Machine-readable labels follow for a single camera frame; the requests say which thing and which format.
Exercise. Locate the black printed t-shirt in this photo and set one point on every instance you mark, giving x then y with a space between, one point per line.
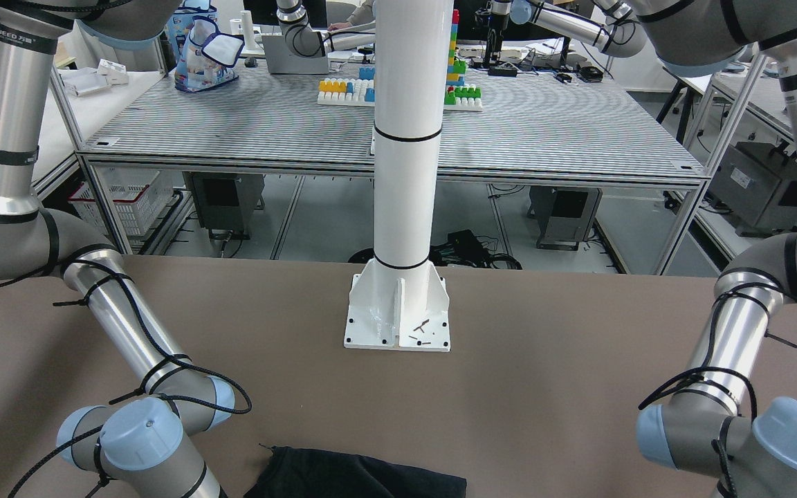
298 472

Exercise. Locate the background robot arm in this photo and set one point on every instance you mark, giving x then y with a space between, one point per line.
620 36

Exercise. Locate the colourful toy block set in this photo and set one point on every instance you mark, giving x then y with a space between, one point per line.
414 43

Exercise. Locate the brown table mat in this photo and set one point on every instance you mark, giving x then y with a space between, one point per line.
538 396

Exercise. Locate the silver laptop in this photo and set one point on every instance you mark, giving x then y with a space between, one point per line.
281 61

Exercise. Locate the white plastic crate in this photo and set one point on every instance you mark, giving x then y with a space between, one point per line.
138 197

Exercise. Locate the blue white plastic bag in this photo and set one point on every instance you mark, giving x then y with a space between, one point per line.
205 56

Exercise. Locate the white camera pole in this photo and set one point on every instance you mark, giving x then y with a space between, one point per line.
399 302

